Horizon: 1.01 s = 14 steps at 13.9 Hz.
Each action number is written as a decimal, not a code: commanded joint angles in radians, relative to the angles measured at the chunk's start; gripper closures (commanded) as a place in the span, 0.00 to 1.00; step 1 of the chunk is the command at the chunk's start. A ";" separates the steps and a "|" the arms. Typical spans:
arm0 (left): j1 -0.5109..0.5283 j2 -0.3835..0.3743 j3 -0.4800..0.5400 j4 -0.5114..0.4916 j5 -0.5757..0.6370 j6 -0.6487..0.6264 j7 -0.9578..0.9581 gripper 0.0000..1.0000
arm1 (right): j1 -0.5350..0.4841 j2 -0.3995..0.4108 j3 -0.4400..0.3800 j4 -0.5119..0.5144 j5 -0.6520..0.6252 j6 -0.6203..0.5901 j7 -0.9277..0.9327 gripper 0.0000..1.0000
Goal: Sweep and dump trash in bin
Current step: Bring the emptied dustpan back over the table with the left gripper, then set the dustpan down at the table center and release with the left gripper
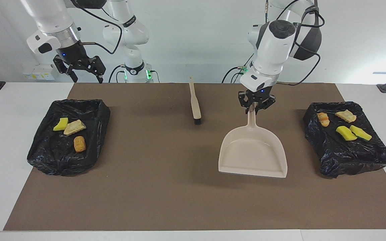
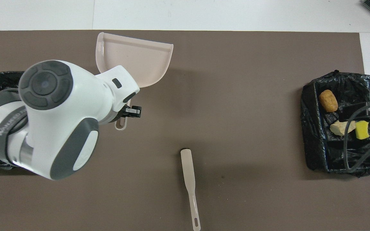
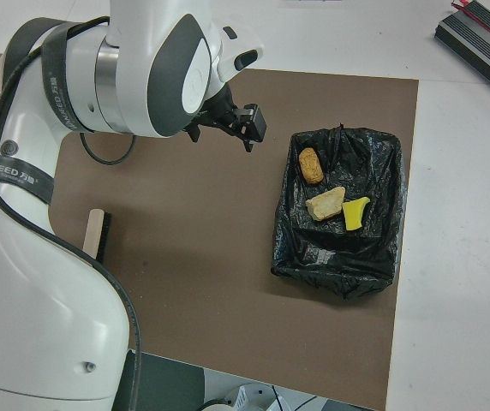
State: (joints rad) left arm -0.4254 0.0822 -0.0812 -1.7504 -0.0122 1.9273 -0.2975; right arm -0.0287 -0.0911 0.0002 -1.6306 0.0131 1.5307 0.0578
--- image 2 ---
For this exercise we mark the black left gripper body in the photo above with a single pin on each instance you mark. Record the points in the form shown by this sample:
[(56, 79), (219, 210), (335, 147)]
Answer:
[(117, 116)]

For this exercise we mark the plain yellow sponge piece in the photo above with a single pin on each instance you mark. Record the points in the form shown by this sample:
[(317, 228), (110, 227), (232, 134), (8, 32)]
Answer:
[(362, 131)]

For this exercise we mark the beige angular foam chunk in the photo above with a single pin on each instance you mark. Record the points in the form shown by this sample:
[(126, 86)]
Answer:
[(336, 128)]

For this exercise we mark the brown cracked bread roll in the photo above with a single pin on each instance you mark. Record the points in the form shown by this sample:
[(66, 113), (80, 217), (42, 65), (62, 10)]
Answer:
[(328, 101)]

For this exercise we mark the beige plastic dustpan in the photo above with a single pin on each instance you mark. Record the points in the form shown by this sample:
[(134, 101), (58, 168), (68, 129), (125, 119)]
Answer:
[(140, 61)]

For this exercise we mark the beige hand brush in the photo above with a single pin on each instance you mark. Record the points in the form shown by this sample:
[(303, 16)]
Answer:
[(188, 170)]

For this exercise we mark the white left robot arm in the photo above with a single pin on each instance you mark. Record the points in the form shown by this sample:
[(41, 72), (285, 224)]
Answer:
[(75, 106)]

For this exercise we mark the brown table mat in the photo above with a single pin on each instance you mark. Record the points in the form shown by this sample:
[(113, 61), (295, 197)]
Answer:
[(236, 80)]

